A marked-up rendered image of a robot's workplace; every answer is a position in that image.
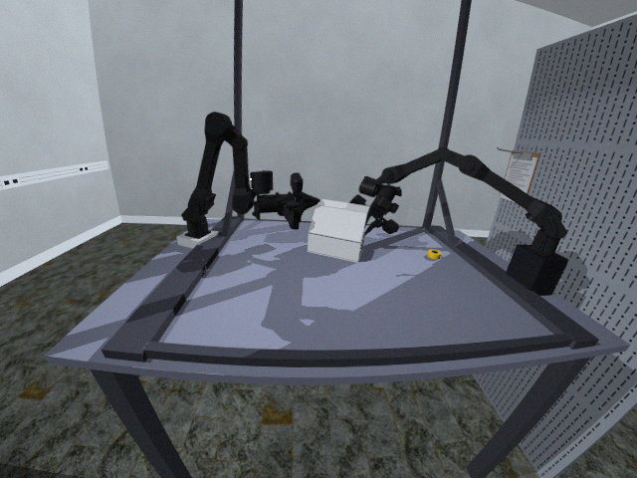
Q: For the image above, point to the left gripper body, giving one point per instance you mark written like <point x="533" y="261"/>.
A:
<point x="390" y="226"/>

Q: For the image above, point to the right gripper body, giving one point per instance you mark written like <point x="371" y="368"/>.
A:
<point x="297" y="187"/>

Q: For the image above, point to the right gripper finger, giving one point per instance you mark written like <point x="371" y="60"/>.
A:
<point x="308" y="198"/>
<point x="307" y="205"/>

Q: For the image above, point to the white box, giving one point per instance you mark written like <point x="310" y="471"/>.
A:
<point x="336" y="230"/>

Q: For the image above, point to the white ruled paper sheet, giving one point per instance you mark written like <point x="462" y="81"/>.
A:
<point x="520" y="172"/>

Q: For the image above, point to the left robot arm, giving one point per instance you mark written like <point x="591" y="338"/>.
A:
<point x="547" y="217"/>

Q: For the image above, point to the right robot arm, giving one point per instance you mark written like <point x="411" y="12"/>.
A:
<point x="218" y="129"/>

